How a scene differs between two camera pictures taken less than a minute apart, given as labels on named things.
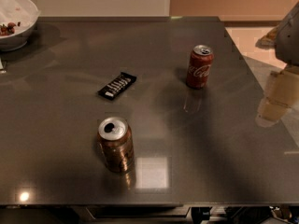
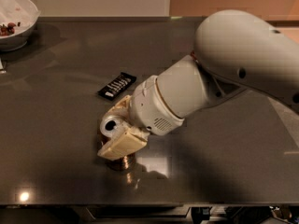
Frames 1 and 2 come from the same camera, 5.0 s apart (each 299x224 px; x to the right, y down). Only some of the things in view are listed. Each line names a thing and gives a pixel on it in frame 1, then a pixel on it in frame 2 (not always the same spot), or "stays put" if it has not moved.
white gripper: (289, 37) to (149, 105)
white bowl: (16, 9) stays put
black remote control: (116, 85) stays put
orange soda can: (116, 142) stays put
